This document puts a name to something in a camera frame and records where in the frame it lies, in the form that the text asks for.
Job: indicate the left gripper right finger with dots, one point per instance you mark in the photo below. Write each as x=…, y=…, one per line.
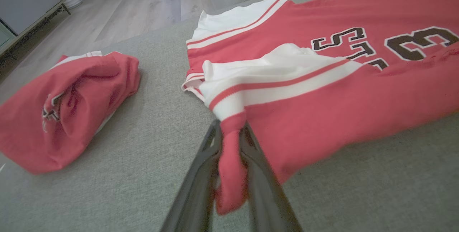
x=265, y=196

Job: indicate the grey green TV cabinet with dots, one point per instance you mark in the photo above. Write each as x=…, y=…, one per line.
x=25, y=6

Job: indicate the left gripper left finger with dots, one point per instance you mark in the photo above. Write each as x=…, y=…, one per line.
x=197, y=189

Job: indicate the red white shorts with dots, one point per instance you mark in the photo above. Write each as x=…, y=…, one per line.
x=89, y=92

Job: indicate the red white printed jersey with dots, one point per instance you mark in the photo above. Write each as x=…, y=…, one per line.
x=322, y=110

